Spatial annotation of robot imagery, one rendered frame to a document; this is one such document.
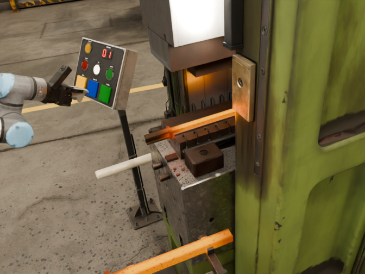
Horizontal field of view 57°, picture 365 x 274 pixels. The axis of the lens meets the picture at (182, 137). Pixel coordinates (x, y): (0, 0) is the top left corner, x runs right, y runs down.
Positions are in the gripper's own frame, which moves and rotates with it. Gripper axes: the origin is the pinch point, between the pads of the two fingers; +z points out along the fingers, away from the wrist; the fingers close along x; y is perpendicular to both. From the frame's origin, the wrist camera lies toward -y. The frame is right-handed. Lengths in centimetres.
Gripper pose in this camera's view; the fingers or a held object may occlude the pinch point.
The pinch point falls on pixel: (86, 89)
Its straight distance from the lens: 154.5
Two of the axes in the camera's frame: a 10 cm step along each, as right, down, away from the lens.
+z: 6.2, -0.1, 7.9
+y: -2.6, 9.4, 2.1
